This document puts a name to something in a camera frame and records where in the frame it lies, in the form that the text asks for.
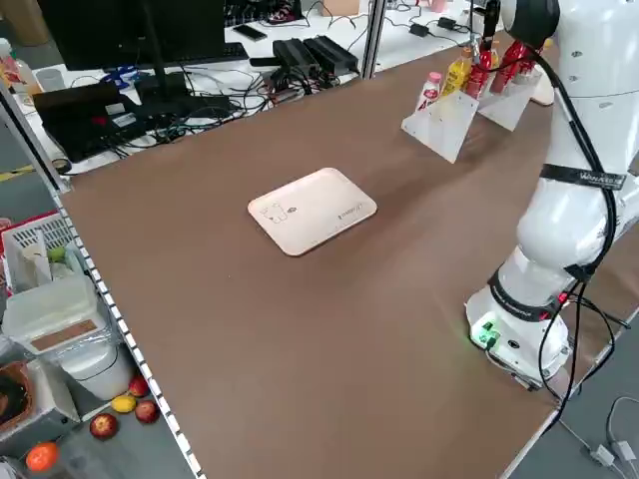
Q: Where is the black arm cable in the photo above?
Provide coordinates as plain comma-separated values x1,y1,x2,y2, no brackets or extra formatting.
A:
523,47,630,405

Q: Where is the black smartphone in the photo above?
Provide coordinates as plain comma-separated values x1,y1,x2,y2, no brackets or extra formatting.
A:
233,23,270,42

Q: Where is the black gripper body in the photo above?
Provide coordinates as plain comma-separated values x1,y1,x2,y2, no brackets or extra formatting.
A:
481,0,501,40

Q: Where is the cream rectangular tray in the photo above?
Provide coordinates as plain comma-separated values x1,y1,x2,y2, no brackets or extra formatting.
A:
528,69,556,107
247,167,379,258

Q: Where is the black electronics box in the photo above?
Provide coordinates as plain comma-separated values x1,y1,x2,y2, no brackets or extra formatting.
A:
32,82,149,164

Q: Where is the aluminium camera post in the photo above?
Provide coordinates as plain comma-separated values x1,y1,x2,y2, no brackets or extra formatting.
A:
359,0,389,80

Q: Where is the white cable with adapter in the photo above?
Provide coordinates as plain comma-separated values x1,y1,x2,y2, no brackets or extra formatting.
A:
556,396,639,470

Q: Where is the clear acrylic tiered shelf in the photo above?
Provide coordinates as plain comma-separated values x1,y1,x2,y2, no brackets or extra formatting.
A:
400,69,540,165

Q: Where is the white lidded container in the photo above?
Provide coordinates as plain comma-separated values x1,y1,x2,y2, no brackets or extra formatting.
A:
2,272,104,356

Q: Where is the orange fruit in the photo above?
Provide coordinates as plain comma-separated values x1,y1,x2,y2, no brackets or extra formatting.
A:
25,441,60,473

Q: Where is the cardboard box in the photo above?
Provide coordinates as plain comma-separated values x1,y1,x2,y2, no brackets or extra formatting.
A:
322,0,361,17

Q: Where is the aluminium table frame rail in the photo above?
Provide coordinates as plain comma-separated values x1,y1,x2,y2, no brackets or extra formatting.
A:
0,79,207,479

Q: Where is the white plastic basket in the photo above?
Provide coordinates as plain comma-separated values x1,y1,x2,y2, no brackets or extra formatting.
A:
0,212,76,295

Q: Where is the red Coca-Cola bottle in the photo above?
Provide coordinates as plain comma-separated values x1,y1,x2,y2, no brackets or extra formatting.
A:
491,42,525,95
518,47,539,84
467,44,494,99

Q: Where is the white bottle pink cap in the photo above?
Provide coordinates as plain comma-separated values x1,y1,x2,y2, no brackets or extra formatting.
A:
416,71,443,114

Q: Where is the brown woven bowl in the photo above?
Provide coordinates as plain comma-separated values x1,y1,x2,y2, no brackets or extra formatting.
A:
0,361,35,433

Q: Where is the black computer monitor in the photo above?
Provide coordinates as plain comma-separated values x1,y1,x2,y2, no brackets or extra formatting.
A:
37,0,231,104

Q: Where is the black finned power supply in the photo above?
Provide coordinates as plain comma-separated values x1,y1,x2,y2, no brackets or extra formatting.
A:
304,34,360,72
272,38,320,72

